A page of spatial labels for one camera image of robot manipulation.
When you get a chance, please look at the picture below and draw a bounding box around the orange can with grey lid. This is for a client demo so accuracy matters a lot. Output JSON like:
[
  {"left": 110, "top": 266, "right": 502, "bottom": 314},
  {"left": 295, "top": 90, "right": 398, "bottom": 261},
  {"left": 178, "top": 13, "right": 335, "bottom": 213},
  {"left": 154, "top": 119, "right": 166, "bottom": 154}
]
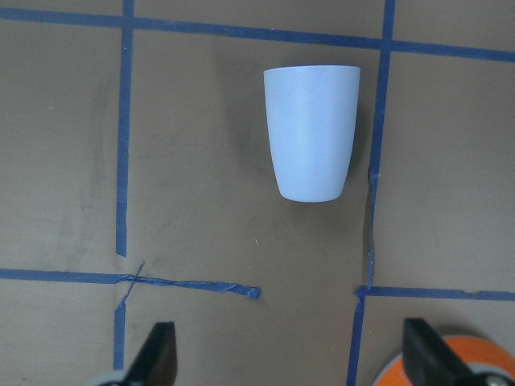
[{"left": 373, "top": 336, "right": 515, "bottom": 386}]

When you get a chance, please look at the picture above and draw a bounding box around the light blue cup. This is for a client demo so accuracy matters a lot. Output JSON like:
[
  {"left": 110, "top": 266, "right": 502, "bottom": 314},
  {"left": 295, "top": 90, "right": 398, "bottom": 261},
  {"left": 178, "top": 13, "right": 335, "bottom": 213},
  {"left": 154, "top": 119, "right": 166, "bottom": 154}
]
[{"left": 264, "top": 65, "right": 361, "bottom": 203}]

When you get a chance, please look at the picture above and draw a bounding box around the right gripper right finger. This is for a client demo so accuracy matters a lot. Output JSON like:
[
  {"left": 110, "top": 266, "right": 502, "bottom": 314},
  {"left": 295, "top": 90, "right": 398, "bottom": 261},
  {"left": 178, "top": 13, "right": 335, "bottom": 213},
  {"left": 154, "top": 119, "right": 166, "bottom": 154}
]
[{"left": 402, "top": 317, "right": 515, "bottom": 386}]

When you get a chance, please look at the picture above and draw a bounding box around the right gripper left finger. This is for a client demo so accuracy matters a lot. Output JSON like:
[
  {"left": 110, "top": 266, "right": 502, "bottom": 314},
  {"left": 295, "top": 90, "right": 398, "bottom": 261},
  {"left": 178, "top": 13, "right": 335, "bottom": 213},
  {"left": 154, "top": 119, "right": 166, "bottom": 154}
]
[{"left": 121, "top": 322, "right": 177, "bottom": 386}]

